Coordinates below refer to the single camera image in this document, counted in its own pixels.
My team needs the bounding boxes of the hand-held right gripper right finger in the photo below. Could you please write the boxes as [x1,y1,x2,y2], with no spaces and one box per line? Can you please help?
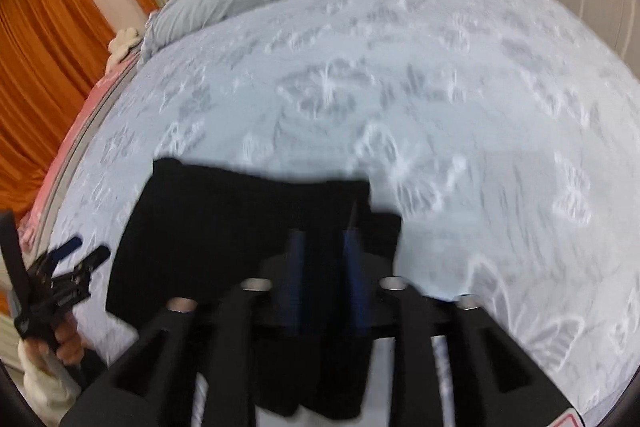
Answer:
[342,227,586,427]

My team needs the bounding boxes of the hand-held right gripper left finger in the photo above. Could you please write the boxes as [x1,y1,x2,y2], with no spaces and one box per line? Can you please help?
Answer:
[60,227,308,427]

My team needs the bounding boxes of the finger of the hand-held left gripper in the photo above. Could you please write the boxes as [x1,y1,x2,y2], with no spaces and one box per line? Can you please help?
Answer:
[37,234,84,269]
[54,245,112,289]

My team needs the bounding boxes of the black pants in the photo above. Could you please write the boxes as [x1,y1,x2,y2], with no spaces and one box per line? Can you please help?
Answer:
[105,157,406,420]

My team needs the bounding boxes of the person's left forearm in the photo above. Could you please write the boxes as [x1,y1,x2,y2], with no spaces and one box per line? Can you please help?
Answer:
[17,336,85,409]

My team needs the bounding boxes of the person's left hand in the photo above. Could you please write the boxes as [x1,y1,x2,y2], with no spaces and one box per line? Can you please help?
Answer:
[49,313,87,366]

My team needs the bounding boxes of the pink bench cushion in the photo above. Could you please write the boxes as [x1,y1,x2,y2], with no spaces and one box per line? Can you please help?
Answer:
[15,52,146,238]

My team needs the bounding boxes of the bed with butterfly sheet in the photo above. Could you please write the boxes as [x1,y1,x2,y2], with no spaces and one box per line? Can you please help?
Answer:
[50,0,640,427]

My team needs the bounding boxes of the wide orange curtain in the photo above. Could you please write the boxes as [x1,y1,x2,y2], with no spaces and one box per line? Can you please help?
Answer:
[0,0,120,228]

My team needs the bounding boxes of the white flower shaped cushion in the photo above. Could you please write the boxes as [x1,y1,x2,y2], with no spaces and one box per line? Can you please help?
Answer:
[106,27,141,70]

